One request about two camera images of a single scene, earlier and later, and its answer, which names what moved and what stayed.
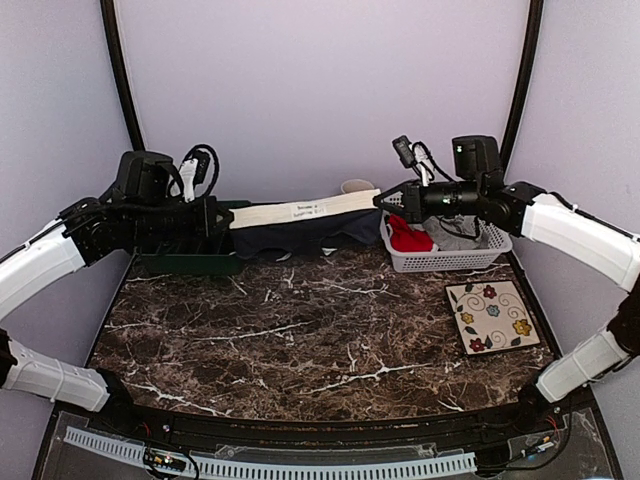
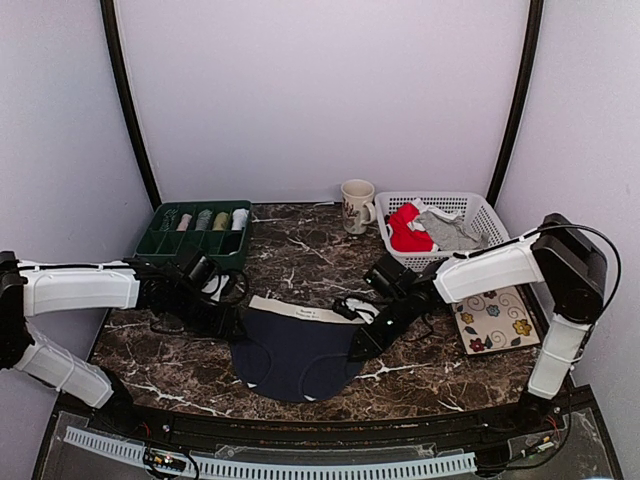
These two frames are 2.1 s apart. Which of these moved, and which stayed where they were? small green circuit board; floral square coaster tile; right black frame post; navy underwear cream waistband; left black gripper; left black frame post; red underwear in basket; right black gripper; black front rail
Moved: left black gripper; right black gripper; navy underwear cream waistband
Stayed: floral square coaster tile; left black frame post; black front rail; small green circuit board; red underwear in basket; right black frame post
